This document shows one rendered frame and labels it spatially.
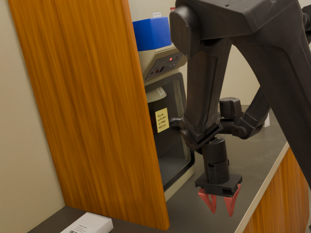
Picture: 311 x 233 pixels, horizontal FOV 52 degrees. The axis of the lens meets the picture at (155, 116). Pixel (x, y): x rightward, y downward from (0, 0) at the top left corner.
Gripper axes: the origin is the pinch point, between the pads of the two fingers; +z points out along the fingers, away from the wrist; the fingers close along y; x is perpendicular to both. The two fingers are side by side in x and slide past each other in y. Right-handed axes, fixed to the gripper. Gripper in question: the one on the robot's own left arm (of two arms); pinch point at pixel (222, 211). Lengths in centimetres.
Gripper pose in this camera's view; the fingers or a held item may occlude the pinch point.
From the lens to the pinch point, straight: 85.5
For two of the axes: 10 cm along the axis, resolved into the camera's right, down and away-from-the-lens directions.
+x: -5.4, 3.1, -7.8
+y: -8.2, 0.0, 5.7
